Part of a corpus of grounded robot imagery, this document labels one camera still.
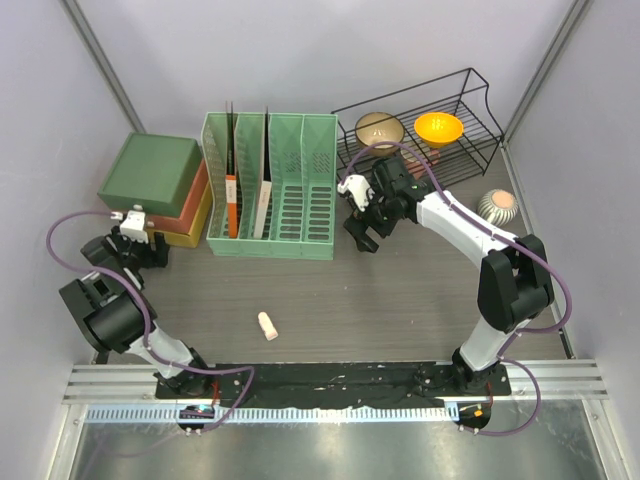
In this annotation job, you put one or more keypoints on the brown glass bowl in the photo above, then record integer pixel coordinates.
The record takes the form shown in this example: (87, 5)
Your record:
(376, 127)

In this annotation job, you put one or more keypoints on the white cable tray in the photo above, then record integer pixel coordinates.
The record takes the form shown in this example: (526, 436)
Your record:
(182, 413)

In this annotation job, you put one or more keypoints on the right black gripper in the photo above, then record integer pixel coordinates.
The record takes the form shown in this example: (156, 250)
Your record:
(357, 229)

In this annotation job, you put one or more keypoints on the orange bowl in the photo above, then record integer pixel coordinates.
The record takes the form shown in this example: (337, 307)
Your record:
(438, 129)

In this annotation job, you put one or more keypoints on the drawer box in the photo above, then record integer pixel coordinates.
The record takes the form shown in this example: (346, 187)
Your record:
(165, 176)

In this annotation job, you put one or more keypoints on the black wire rack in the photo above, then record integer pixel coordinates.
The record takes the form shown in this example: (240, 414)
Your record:
(463, 93)

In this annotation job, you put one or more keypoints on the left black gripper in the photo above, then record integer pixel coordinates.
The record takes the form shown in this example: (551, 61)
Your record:
(125, 242)

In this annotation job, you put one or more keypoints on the orange folder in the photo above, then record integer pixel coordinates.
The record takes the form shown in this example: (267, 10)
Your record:
(231, 174)

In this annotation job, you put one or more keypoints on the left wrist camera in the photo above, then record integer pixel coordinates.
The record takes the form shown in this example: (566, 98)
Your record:
(132, 224)

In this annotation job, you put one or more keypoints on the pink mug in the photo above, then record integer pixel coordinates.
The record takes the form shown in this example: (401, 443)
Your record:
(420, 160)

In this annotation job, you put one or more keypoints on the striped ceramic mug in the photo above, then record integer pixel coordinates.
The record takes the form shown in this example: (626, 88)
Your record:
(498, 207)

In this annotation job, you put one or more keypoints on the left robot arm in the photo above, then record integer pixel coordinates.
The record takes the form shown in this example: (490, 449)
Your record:
(108, 316)

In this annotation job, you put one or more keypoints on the green file organizer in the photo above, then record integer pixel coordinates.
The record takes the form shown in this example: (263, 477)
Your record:
(301, 212)

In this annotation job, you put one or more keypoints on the pink eraser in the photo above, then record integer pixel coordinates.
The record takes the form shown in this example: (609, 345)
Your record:
(268, 328)

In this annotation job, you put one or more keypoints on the white folder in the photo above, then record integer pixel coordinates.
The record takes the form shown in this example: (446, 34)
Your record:
(265, 182)

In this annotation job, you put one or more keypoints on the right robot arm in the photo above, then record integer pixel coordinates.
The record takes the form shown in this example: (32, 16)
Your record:
(513, 288)

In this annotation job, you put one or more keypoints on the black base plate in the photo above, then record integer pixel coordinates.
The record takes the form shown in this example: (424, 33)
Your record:
(338, 386)

